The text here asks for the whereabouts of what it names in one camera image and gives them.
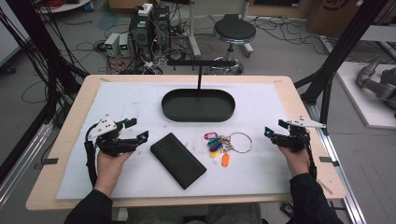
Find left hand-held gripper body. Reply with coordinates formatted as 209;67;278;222
86;114;140;158

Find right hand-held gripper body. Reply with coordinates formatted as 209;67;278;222
272;115;327;154

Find black rectangular case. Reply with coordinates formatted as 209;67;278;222
149;132;208;190

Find metal key ring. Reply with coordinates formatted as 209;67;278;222
204;132;254;169

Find black oval tray with rack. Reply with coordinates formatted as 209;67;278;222
161;59;238;123

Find person's right hand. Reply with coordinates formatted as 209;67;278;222
276;144;313;179

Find person's left hand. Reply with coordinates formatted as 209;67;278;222
92;148;135;191

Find white felt mat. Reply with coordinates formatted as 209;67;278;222
55;81;292;201

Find black tape strip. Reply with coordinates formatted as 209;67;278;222
318;156;341;168
33;157;60;171

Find small black device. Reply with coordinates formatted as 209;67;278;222
279;201;295;218

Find white platform board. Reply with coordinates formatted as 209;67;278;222
335;61;396;131

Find white bench power supply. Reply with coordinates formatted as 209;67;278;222
104;32;121;58
119;33;131;58

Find black computer tower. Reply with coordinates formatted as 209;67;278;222
128;12;154;62
151;5;171;49

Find person's legs, grey trousers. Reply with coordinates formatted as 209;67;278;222
125;203;263;224

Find black round stool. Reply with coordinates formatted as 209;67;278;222
207;13;258;76

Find white metal stand leg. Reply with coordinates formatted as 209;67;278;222
185;0;203;59

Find white power adapter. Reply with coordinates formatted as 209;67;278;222
137;3;154;18

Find brown cardboard box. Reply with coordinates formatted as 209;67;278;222
305;0;396;40

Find white round table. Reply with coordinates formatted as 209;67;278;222
36;0;92;14

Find white board panel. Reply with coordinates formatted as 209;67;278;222
0;5;31;68

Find left hand-held gripper black cable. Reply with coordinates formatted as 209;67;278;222
83;123;100;189

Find hand-held gripper black cable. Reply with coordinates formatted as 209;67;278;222
83;123;100;189
303;132;318;181

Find right hand-held gripper black cable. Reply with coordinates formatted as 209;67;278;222
303;132;318;181

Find aluminium frame rail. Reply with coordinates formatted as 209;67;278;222
0;121;54;209
304;102;368;224

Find black frame post with cables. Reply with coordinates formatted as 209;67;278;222
0;0;90;185

